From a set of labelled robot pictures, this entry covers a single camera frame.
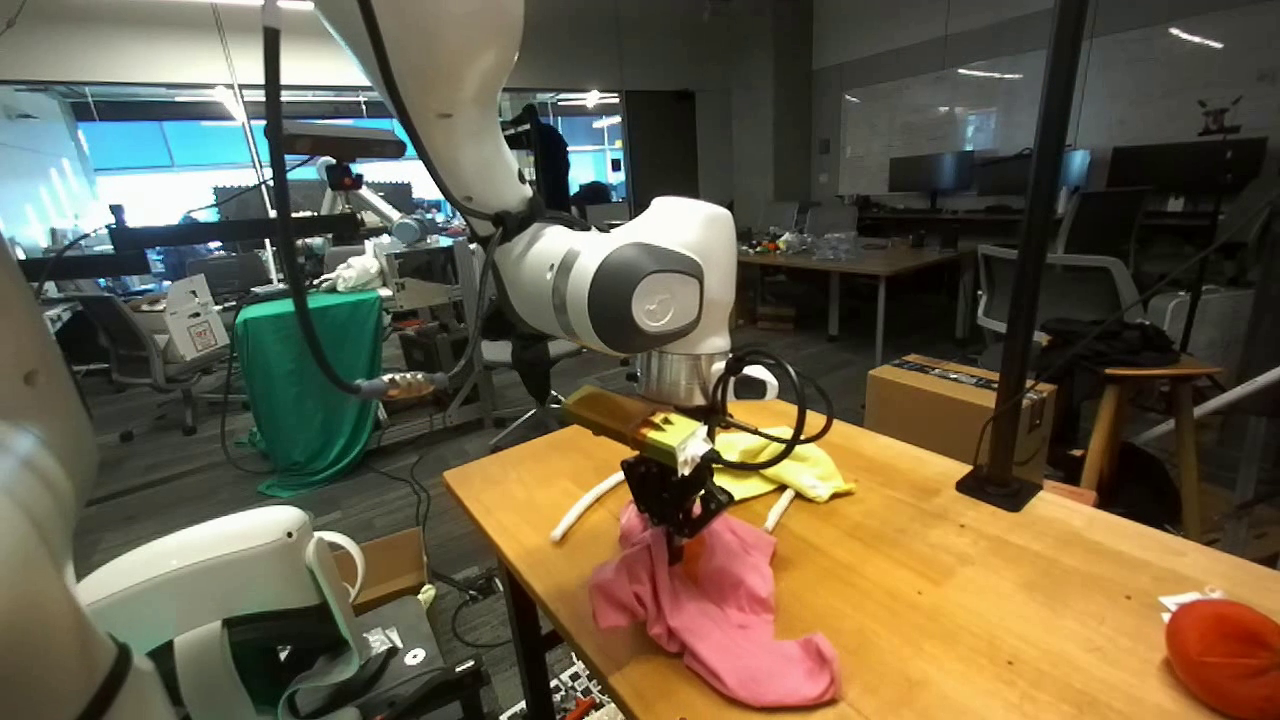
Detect yellow-topped black gripper body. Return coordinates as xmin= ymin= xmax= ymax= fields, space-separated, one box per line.
xmin=560 ymin=386 xmax=730 ymax=534

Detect yellow-green towel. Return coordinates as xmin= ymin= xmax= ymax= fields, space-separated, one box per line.
xmin=712 ymin=431 xmax=851 ymax=504

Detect white rope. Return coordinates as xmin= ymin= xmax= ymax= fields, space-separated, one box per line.
xmin=549 ymin=464 xmax=800 ymax=546

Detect magenta pink shirt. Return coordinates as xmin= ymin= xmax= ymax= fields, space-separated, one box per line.
xmin=589 ymin=506 xmax=839 ymax=710

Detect orange red cloth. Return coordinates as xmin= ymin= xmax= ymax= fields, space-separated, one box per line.
xmin=1163 ymin=599 xmax=1280 ymax=720

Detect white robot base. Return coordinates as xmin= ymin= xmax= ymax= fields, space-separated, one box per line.
xmin=74 ymin=504 xmax=386 ymax=720

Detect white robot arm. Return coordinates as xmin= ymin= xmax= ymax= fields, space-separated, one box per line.
xmin=0 ymin=0 xmax=736 ymax=720

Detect wooden background desk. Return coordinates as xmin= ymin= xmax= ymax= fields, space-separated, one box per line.
xmin=742 ymin=244 xmax=960 ymax=357

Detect cardboard box on floor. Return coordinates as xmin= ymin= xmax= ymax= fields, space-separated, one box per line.
xmin=864 ymin=353 xmax=1055 ymax=472

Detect green draped cloth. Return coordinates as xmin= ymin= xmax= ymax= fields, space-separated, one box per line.
xmin=236 ymin=291 xmax=383 ymax=500

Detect wooden stool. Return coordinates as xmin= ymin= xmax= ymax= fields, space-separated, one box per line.
xmin=1078 ymin=363 xmax=1210 ymax=538

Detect black camera stand pole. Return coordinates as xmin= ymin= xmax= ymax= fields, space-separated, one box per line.
xmin=956 ymin=0 xmax=1091 ymax=510

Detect overhead black camera rig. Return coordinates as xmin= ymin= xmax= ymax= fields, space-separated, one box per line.
xmin=265 ymin=120 xmax=414 ymax=244

